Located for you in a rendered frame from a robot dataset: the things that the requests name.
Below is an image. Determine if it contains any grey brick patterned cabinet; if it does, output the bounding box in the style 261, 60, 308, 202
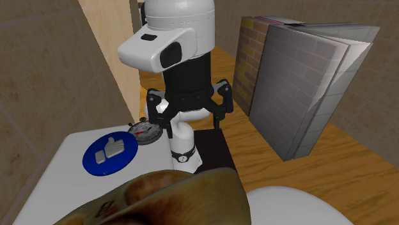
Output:
231, 15, 381, 162

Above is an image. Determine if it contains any light wooden door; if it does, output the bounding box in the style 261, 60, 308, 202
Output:
77, 0, 142, 123

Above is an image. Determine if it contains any blue thumbs-up disc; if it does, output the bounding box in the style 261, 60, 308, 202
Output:
82, 130, 139, 178

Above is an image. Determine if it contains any white toilet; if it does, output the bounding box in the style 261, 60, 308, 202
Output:
12, 124, 355, 225

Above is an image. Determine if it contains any silver stopwatch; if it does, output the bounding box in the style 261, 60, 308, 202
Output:
127, 116, 164, 146

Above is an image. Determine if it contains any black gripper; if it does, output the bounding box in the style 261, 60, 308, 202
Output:
146, 50, 234, 140

